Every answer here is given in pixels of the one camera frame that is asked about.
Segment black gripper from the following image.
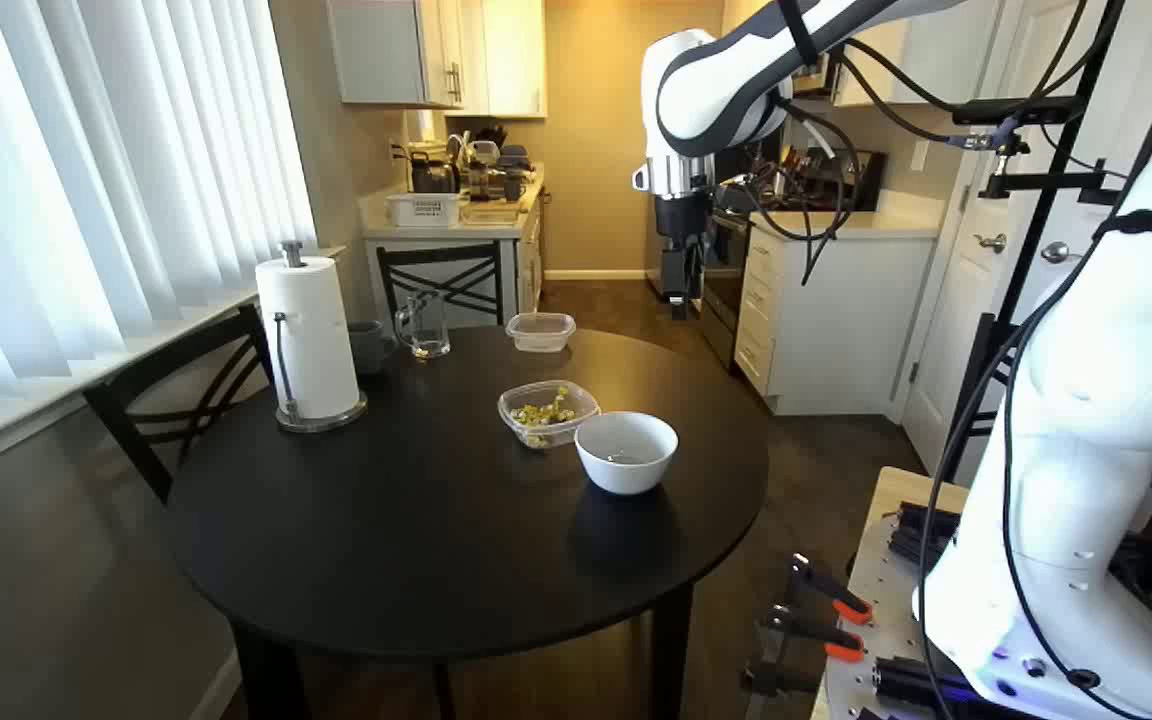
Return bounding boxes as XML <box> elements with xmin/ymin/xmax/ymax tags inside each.
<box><xmin>650</xmin><ymin>196</ymin><xmax>717</xmax><ymax>318</ymax></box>

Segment clear plastic candy container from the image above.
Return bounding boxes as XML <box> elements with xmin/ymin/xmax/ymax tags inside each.
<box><xmin>493</xmin><ymin>376</ymin><xmax>603</xmax><ymax>451</ymax></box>

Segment yellow candies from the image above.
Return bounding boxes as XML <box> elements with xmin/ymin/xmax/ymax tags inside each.
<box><xmin>512</xmin><ymin>389</ymin><xmax>584</xmax><ymax>435</ymax></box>

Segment robot base table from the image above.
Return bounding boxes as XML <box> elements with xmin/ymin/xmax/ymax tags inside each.
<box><xmin>808</xmin><ymin>462</ymin><xmax>978</xmax><ymax>720</ymax></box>

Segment white ceramic bowl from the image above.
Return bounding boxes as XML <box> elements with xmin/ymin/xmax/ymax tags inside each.
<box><xmin>571</xmin><ymin>409</ymin><xmax>682</xmax><ymax>499</ymax></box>

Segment empty clear plastic container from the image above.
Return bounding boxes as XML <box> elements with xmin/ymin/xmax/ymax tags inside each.
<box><xmin>503</xmin><ymin>308</ymin><xmax>580</xmax><ymax>354</ymax></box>

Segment white base cabinet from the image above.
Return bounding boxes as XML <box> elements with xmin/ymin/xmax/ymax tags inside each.
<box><xmin>730</xmin><ymin>193</ymin><xmax>946</xmax><ymax>420</ymax></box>

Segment cluttered kitchen counter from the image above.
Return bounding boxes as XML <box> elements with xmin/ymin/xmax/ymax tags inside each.
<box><xmin>356</xmin><ymin>122</ymin><xmax>550</xmax><ymax>323</ymax></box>

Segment black wooden chair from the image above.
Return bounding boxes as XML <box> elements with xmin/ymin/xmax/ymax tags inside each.
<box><xmin>81</xmin><ymin>299</ymin><xmax>280</xmax><ymax>502</ymax></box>
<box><xmin>373</xmin><ymin>241</ymin><xmax>507</xmax><ymax>333</ymax></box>

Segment clear glass cup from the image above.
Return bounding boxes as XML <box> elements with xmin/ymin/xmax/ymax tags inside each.
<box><xmin>390</xmin><ymin>288</ymin><xmax>456</xmax><ymax>365</ymax></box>

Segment white panelled door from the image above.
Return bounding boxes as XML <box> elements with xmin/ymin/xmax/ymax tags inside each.
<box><xmin>901</xmin><ymin>131</ymin><xmax>1026</xmax><ymax>474</ymax></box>
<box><xmin>1017</xmin><ymin>0</ymin><xmax>1149</xmax><ymax>365</ymax></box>

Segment black orange-tipped spring clamp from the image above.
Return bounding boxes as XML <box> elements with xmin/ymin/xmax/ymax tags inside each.
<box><xmin>788</xmin><ymin>546</ymin><xmax>874</xmax><ymax>631</ymax></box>
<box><xmin>762</xmin><ymin>599</ymin><xmax>869</xmax><ymax>666</ymax></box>

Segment black block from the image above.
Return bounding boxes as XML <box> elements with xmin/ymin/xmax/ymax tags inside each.
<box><xmin>882</xmin><ymin>495</ymin><xmax>968</xmax><ymax>571</ymax></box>

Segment white upper kitchen cabinets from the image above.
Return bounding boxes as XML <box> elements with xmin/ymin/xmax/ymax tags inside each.
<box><xmin>322</xmin><ymin>0</ymin><xmax>550</xmax><ymax>120</ymax></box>

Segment white vertical blinds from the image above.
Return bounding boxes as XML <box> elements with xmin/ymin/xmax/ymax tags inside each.
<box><xmin>0</xmin><ymin>0</ymin><xmax>321</xmax><ymax>414</ymax></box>

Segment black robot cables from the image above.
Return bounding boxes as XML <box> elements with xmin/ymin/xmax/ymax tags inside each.
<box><xmin>748</xmin><ymin>0</ymin><xmax>1152</xmax><ymax>720</ymax></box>

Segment black stereo camera bar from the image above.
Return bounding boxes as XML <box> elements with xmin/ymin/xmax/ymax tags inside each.
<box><xmin>946</xmin><ymin>92</ymin><xmax>1086</xmax><ymax>148</ymax></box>

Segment black camera stand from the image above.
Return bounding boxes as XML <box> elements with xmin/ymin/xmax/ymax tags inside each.
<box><xmin>946</xmin><ymin>0</ymin><xmax>1133</xmax><ymax>444</ymax></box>

